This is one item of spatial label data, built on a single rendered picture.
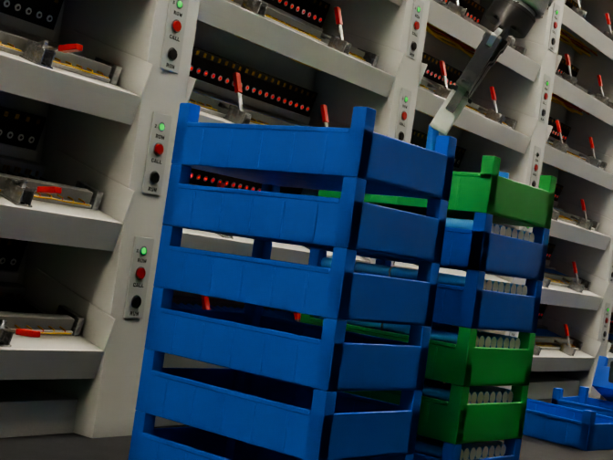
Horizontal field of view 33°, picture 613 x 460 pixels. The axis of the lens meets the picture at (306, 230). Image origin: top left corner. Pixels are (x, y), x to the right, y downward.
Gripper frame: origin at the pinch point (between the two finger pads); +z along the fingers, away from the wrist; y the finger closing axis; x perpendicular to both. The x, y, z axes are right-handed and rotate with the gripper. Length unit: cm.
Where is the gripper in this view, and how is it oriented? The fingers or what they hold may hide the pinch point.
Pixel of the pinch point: (449, 113)
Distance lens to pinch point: 173.3
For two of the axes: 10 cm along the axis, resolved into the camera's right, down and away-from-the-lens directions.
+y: 1.5, 0.5, 9.9
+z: -5.4, 8.4, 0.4
